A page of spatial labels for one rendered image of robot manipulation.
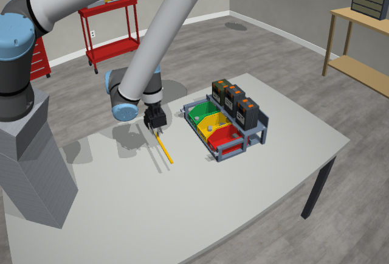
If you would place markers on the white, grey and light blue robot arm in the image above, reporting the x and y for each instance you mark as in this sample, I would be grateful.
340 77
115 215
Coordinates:
22 22

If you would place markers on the red bin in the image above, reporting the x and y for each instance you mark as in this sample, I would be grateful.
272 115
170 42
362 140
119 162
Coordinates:
224 135

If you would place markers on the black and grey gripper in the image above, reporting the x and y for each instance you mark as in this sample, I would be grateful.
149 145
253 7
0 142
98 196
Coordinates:
158 120

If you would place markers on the grey metal shelf rack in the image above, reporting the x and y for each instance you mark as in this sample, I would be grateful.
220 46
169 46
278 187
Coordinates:
262 126

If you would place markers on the green open bin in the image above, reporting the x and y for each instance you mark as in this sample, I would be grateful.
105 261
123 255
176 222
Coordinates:
201 111

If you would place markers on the yellow open bin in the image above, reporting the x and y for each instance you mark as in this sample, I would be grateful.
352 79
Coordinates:
214 121

